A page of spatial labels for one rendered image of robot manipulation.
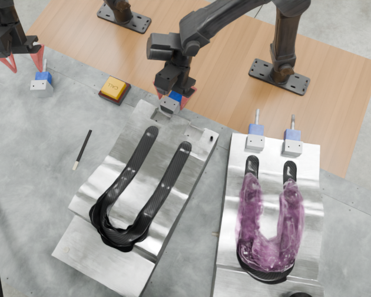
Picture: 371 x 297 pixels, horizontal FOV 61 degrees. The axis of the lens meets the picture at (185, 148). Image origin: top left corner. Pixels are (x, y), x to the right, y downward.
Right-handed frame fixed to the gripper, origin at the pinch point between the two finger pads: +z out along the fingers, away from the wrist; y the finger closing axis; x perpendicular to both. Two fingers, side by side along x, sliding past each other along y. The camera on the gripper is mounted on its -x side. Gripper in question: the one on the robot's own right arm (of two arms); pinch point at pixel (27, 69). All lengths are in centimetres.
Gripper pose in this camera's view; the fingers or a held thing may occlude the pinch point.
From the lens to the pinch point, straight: 109.0
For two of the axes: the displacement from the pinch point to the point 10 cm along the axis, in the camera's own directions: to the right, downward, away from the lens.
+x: -0.1, -6.7, 7.5
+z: 0.3, 7.4, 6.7
